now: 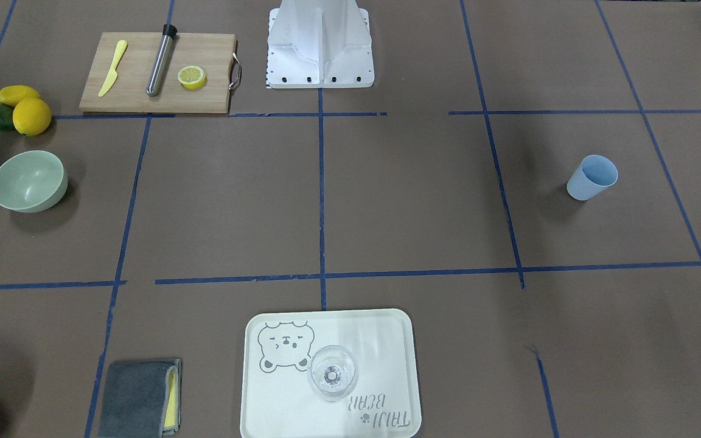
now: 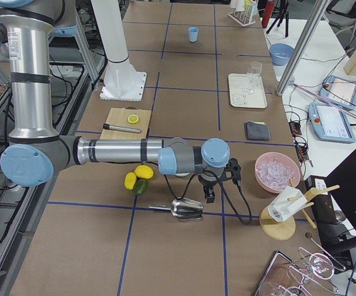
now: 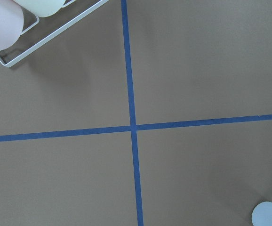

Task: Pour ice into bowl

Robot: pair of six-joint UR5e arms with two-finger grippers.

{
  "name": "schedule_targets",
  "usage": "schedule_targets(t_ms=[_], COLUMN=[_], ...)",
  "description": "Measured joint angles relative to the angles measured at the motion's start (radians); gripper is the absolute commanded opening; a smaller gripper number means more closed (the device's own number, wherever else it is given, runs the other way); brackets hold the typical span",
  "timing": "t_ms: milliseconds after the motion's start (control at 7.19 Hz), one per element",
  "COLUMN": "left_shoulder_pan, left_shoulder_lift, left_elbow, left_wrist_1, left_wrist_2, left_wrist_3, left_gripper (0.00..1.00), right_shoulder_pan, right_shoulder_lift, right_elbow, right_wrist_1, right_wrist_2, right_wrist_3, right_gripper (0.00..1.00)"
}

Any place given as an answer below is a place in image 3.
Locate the pink plastic cup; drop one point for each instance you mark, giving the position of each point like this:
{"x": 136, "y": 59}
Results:
{"x": 11, "y": 23}

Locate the light blue plastic cup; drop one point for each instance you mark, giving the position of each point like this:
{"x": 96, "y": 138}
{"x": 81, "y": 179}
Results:
{"x": 262, "y": 214}

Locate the white wire cup rack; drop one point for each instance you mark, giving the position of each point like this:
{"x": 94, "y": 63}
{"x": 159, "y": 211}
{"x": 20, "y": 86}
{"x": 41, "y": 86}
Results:
{"x": 37, "y": 31}

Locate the cream plastic cup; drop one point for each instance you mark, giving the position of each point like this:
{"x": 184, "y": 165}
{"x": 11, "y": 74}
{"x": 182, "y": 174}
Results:
{"x": 41, "y": 8}

